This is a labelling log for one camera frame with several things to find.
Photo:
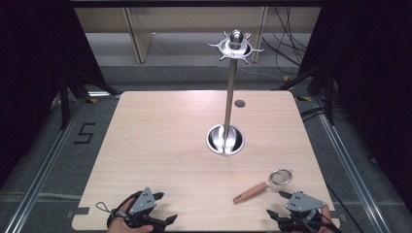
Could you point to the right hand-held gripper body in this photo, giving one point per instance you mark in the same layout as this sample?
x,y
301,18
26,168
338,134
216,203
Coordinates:
x,y
302,202

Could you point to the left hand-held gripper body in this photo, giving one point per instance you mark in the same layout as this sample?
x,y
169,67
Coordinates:
x,y
143,202

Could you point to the steel utensil rack stand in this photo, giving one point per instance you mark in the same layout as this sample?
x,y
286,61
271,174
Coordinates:
x,y
230,97

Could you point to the person's right hand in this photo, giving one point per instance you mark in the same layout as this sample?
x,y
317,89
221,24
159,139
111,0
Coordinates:
x,y
326,217

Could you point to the person's left hand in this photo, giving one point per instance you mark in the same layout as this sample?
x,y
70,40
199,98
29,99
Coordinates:
x,y
120,226

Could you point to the yellow black floor tape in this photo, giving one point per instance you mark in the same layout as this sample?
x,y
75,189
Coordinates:
x,y
92,100
303,98

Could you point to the black metal stand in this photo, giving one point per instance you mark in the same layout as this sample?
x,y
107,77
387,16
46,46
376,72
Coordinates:
x,y
66,97
328,97

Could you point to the dark curtain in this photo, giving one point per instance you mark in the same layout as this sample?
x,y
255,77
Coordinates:
x,y
375,81
35,64

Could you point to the light wooden furniture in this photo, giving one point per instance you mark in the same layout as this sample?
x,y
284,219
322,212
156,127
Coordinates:
x,y
181,19

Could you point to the metal floor rail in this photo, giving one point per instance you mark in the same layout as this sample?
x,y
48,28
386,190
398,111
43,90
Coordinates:
x,y
39,181
350,168

